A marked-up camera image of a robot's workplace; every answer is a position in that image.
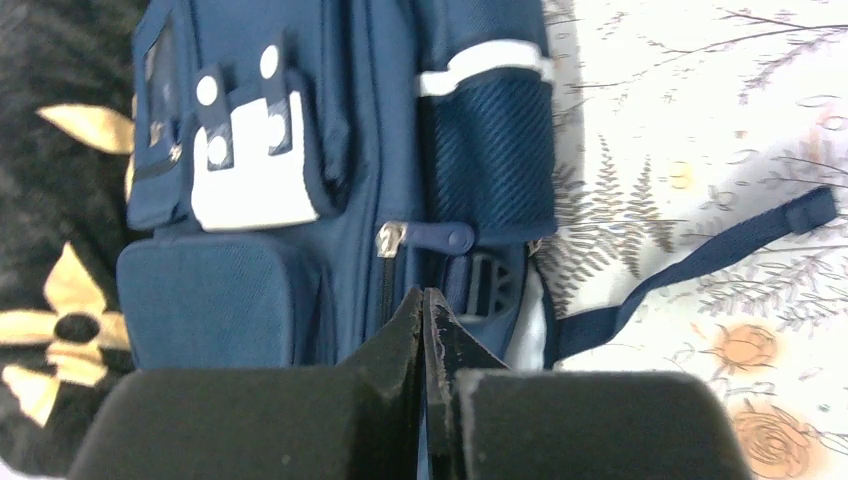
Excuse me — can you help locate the navy blue backpack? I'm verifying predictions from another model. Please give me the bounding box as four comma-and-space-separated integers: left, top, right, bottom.
117, 1, 839, 370

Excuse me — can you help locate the black floral blanket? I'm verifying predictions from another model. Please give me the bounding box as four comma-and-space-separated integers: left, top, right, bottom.
1, 1, 145, 478

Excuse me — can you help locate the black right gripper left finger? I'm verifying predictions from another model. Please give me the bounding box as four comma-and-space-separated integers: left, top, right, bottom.
69, 289, 423, 480

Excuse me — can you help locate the floral table mat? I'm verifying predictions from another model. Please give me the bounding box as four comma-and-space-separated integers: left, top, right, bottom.
541, 1, 847, 479

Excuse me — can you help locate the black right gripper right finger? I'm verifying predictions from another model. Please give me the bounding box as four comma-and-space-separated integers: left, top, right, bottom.
422, 289, 750, 479

